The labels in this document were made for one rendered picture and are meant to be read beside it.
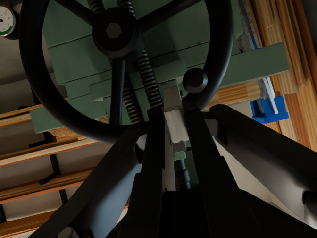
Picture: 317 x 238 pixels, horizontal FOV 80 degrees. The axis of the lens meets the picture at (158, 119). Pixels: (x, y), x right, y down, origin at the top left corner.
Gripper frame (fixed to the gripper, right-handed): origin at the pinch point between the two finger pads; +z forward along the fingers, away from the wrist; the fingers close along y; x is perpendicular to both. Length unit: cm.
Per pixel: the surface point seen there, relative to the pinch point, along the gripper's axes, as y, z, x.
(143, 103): -5.8, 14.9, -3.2
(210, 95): 4.4, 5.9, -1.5
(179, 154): -3.2, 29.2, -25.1
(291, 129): 100, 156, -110
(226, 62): 7.1, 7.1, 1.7
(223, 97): 13.0, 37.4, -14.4
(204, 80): 3.3, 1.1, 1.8
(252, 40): 51, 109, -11
